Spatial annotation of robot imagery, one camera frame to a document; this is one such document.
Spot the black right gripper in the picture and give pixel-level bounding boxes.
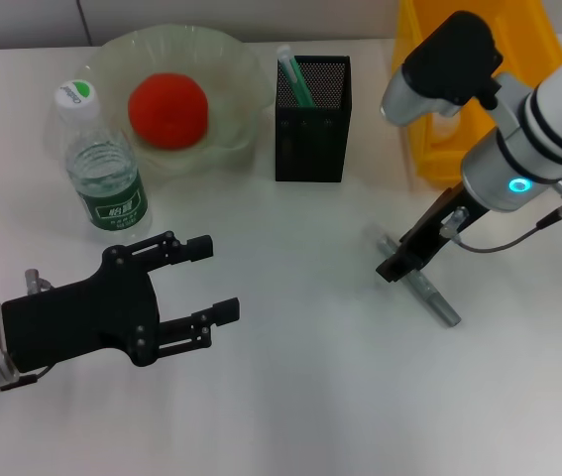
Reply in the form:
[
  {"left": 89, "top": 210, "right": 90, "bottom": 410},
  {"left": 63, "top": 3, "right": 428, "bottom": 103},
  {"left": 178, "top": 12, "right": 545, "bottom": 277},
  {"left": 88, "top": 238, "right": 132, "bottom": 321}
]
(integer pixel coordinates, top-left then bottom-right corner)
[{"left": 375, "top": 181, "right": 491, "bottom": 286}]

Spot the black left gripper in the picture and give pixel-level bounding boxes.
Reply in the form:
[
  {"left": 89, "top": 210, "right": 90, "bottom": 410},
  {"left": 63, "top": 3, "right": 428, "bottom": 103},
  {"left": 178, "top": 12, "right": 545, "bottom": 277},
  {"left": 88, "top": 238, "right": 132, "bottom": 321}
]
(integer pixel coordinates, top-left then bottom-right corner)
[{"left": 1, "top": 230, "right": 241, "bottom": 374}]

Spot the grey marker pen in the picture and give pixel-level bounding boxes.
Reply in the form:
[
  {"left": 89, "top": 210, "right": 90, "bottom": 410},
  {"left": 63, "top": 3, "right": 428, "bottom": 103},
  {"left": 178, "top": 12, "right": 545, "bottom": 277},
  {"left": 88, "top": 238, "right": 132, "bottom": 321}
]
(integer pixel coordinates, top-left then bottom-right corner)
[{"left": 376, "top": 234, "right": 462, "bottom": 328}]

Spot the clear green-labelled water bottle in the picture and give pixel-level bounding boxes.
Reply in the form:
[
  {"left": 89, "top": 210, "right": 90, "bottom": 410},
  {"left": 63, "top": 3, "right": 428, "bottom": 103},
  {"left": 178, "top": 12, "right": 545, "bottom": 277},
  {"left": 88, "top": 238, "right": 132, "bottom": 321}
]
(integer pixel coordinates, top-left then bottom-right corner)
[{"left": 53, "top": 78, "right": 152, "bottom": 234}]

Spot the white paper ball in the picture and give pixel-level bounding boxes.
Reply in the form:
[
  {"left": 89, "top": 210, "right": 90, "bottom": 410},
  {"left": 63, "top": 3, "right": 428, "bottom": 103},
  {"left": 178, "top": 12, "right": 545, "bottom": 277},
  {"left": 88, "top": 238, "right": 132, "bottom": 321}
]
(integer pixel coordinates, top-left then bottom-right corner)
[{"left": 430, "top": 112, "right": 463, "bottom": 146}]

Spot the orange fruit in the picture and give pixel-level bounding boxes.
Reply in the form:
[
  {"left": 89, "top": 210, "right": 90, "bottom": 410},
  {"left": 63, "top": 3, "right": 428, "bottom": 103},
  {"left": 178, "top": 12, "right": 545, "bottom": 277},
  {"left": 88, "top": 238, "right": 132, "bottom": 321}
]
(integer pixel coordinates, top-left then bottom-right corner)
[{"left": 127, "top": 72, "right": 210, "bottom": 152}]

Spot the green utility knife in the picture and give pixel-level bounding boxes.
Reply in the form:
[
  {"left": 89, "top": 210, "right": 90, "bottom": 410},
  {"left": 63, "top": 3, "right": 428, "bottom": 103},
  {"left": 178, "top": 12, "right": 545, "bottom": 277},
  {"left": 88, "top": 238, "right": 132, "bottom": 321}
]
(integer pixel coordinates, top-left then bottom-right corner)
[{"left": 276, "top": 45, "right": 317, "bottom": 108}]

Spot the black mesh pen holder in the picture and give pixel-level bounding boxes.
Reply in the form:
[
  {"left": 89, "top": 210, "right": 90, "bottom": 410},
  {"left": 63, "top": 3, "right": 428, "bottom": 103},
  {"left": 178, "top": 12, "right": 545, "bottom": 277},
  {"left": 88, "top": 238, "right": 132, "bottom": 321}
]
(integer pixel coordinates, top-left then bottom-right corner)
[{"left": 274, "top": 55, "right": 353, "bottom": 184}]

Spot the green glass fruit plate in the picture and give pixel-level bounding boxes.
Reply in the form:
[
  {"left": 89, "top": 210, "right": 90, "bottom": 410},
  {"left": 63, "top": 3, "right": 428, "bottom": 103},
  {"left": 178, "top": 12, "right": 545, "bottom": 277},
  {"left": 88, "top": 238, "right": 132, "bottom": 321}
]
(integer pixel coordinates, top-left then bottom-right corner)
[{"left": 45, "top": 24, "right": 273, "bottom": 187}]

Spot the yellow plastic bin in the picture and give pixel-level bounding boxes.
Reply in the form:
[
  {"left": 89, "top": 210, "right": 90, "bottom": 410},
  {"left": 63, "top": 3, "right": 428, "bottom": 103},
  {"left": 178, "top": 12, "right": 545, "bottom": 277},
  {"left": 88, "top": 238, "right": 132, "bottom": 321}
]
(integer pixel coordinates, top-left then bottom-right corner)
[{"left": 392, "top": 0, "right": 562, "bottom": 186}]

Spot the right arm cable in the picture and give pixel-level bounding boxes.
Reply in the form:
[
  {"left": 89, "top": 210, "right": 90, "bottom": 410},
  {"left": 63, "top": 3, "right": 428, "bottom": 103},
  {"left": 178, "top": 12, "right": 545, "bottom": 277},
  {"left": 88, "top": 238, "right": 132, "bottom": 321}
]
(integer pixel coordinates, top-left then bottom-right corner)
[{"left": 440, "top": 179, "right": 562, "bottom": 255}]

